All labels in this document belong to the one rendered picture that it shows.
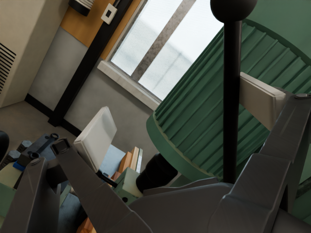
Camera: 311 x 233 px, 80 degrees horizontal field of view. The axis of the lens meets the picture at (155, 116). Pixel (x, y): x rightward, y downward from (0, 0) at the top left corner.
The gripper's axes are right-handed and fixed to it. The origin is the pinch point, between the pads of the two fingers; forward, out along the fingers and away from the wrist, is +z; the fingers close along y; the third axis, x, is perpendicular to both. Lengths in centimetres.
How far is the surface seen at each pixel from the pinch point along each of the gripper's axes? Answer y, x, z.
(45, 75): -117, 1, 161
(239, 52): 6.5, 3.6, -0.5
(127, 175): -13.5, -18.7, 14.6
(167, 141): -2.3, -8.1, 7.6
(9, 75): -127, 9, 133
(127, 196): -13.3, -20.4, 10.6
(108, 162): -28, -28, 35
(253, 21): 12.1, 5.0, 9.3
